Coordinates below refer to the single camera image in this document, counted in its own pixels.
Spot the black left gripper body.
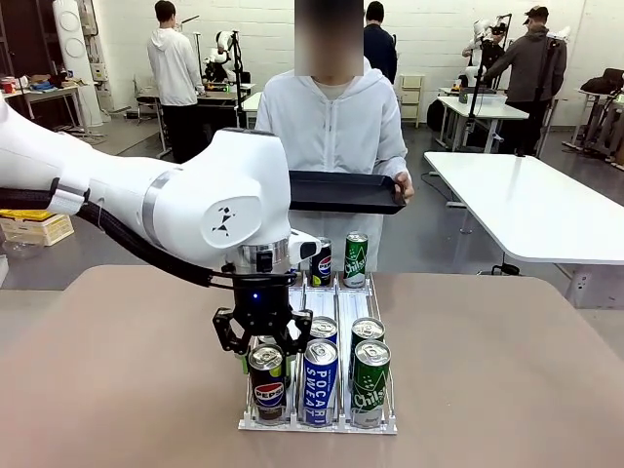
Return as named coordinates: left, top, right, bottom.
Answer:
left=228, top=272, right=298, bottom=340

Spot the blue Pocari Sweat can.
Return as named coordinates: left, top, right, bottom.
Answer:
left=302, top=338, right=340, bottom=428
left=309, top=316, right=339, bottom=345

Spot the black plastic tray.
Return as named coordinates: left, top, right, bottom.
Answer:
left=288, top=170, right=409, bottom=216

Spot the person's white-sleeved left forearm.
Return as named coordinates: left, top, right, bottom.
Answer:
left=372, top=145, right=410, bottom=179

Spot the person in white jacket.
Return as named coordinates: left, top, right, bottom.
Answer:
left=253, top=0, right=415, bottom=272

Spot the person's left hand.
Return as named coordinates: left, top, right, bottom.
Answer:
left=393, top=171, right=415, bottom=206

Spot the white can dispenser rack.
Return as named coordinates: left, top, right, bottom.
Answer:
left=237, top=270, right=399, bottom=435

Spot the green Chilsung can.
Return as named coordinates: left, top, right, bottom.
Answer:
left=342, top=231, right=370, bottom=290
left=348, top=317, right=386, bottom=391
left=351, top=339, right=392, bottom=429

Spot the small white background table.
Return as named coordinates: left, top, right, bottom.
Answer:
left=241, top=91, right=264, bottom=129

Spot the white drawer cart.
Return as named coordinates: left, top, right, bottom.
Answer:
left=399, top=73, right=426, bottom=129

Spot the bystander in white hoodie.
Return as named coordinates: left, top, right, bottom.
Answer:
left=146, top=0, right=206, bottom=165

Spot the large white table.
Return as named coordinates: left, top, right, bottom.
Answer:
left=423, top=150, right=624, bottom=308

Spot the bystander in navy top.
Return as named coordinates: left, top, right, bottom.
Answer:
left=363, top=0, right=399, bottom=87

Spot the long white background table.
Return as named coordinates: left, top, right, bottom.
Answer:
left=436, top=92, right=530, bottom=152

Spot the cluttered white side table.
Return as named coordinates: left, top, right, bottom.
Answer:
left=0, top=80, right=89, bottom=137

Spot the tall white air conditioner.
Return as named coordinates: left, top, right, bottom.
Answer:
left=52, top=0, right=106, bottom=128

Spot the bystander in grey jacket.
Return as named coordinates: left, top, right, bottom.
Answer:
left=480, top=5, right=569, bottom=157

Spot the black bag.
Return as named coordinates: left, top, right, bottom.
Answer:
left=579, top=67, right=624, bottom=97

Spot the left arm black cable sleeve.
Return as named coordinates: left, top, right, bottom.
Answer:
left=0, top=187, right=235, bottom=293

